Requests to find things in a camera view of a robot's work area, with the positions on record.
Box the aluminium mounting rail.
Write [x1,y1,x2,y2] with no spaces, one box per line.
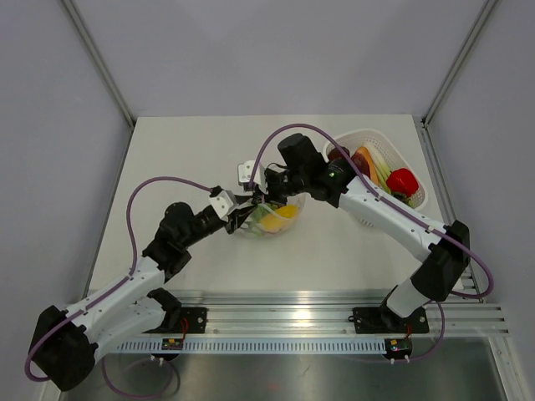
[171,290,509,338]

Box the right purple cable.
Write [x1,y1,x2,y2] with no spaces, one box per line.
[247,123,496,363]

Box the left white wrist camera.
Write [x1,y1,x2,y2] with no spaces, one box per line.
[209,186,238,221]

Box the red mango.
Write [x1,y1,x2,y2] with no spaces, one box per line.
[351,146,379,185]

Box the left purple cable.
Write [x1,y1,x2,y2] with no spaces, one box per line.
[24,175,218,395]

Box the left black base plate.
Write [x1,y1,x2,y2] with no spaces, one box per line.
[146,307,208,334]

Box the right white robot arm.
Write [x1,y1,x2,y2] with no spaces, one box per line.
[243,133,474,332]

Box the dark red apple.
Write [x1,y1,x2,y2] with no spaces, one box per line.
[328,147,349,161]

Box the aluminium frame post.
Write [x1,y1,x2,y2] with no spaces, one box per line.
[61,0,135,129]
[420,0,500,126]

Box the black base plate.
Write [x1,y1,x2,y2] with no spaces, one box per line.
[348,307,430,334]
[146,307,208,334]

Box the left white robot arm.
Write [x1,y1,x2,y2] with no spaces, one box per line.
[24,194,256,391]

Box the small circuit board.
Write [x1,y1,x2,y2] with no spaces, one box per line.
[385,338,413,359]
[161,338,184,351]

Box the clear zip top bag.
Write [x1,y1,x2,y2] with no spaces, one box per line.
[236,194,306,238]

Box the pale green celery stalk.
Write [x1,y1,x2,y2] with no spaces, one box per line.
[365,143,391,194]

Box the white perforated plastic basket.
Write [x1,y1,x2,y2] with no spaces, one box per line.
[334,128,428,211]

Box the right aluminium frame post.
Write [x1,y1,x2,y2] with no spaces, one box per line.
[420,0,500,126]

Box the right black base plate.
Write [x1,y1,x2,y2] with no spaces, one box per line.
[348,307,430,334]

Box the left aluminium frame post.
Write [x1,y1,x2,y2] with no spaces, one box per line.
[61,0,135,129]

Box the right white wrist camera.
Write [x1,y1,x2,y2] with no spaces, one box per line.
[237,160,266,188]

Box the red bell pepper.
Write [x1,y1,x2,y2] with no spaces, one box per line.
[386,168,420,197]

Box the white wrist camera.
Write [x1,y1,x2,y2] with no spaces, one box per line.
[237,160,266,188]
[209,186,238,221]

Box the white slotted cable duct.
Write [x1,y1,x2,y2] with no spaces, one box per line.
[116,338,385,355]

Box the right small circuit board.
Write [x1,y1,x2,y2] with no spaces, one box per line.
[385,338,413,359]

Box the yellow squash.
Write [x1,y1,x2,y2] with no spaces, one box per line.
[259,204,299,233]

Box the purple cable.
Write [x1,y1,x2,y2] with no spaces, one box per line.
[247,123,496,363]
[24,175,218,395]

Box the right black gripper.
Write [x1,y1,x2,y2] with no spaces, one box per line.
[252,168,308,207]

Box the left small circuit board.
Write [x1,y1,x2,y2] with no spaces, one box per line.
[161,338,184,351]

